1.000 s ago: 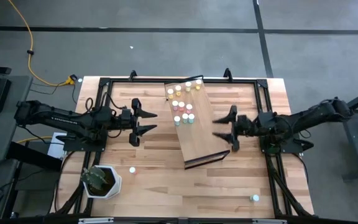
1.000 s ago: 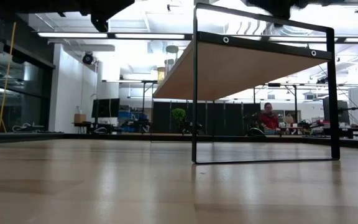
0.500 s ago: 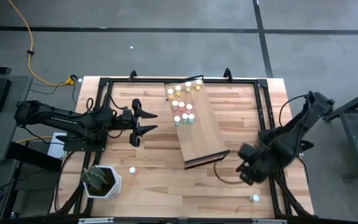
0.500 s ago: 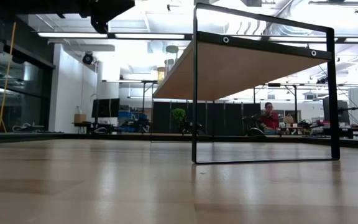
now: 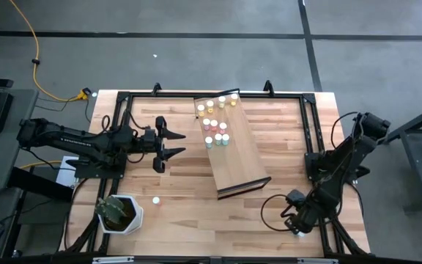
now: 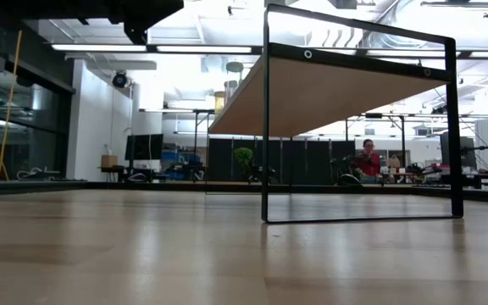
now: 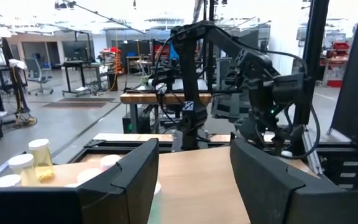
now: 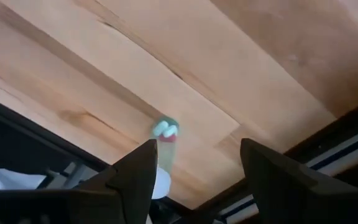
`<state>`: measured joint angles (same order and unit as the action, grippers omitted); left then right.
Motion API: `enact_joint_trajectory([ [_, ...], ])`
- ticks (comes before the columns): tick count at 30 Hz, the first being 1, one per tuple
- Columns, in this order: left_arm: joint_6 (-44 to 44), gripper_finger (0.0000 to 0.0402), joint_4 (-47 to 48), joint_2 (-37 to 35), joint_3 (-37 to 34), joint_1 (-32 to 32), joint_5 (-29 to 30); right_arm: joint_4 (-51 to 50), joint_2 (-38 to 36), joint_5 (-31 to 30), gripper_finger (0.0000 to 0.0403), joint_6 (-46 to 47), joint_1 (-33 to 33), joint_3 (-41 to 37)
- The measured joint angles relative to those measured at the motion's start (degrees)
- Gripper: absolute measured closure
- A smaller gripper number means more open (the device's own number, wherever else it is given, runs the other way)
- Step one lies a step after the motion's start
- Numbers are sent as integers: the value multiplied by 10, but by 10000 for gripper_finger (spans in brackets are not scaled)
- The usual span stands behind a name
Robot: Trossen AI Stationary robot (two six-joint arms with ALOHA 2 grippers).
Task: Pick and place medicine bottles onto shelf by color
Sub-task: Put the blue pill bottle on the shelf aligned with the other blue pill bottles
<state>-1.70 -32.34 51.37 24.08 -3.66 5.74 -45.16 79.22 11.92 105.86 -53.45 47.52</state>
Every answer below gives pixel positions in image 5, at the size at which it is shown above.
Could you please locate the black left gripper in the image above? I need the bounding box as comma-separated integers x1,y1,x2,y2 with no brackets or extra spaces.
152,116,187,173

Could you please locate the white hexagonal planter pot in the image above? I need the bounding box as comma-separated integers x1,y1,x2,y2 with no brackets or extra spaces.
97,194,144,235

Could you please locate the green succulent plant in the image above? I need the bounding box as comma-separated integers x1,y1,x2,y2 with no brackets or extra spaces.
95,195,131,225

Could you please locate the yellow black power plug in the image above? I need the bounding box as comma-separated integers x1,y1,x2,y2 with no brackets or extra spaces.
75,87,92,102

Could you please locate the black floor tape strip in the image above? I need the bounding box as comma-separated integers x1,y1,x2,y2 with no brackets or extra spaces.
0,29,422,41

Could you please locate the black slanted beam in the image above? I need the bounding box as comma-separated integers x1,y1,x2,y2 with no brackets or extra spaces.
7,166,75,202

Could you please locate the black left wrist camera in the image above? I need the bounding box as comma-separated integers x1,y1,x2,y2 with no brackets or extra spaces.
139,128,158,148

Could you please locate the silver metal bracket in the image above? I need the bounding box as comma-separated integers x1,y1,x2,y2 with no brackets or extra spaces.
92,256,135,264
297,257,339,264

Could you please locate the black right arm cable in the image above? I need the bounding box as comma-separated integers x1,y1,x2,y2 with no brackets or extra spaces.
260,193,296,232

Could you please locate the wooden shelf black metal frame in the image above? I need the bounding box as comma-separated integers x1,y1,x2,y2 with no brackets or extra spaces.
193,93,273,201

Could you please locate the thin black floor cable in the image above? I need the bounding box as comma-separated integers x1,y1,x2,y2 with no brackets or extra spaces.
34,95,93,124

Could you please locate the yellow floor cable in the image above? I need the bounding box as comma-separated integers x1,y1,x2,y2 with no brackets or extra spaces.
19,160,62,170

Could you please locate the yellow extension cable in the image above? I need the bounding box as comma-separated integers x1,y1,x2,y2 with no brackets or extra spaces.
8,0,87,103

